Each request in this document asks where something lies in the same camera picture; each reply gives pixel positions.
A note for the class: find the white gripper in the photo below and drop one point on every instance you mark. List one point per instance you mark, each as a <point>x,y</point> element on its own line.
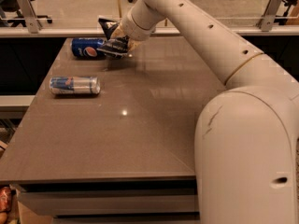
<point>129,27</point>

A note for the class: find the blue chip bag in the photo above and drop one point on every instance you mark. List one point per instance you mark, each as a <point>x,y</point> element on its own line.
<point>114,47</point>

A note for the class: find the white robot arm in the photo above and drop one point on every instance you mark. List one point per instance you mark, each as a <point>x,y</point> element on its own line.
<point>246,137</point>

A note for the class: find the blue pepsi can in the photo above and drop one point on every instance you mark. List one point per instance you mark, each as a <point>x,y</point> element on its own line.
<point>87,47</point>

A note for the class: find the silver red bull can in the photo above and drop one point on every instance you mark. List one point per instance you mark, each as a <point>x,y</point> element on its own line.
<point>75,85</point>

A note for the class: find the red snack bag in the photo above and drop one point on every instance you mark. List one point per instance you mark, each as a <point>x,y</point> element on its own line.
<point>5,199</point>

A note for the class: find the black office chair left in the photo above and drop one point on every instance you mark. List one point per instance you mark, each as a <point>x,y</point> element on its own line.
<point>17,6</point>

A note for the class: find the grey drawer cabinet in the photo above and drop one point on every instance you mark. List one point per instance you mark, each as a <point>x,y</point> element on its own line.
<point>141,196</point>

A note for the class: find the left metal glass bracket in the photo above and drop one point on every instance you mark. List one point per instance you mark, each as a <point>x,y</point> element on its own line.
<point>30,16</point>

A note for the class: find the metal glass bracket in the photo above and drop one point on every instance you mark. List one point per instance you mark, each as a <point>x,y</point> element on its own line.
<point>30,16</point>
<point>268,18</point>

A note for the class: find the right metal glass bracket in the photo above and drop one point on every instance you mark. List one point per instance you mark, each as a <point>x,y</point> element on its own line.
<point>268,18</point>

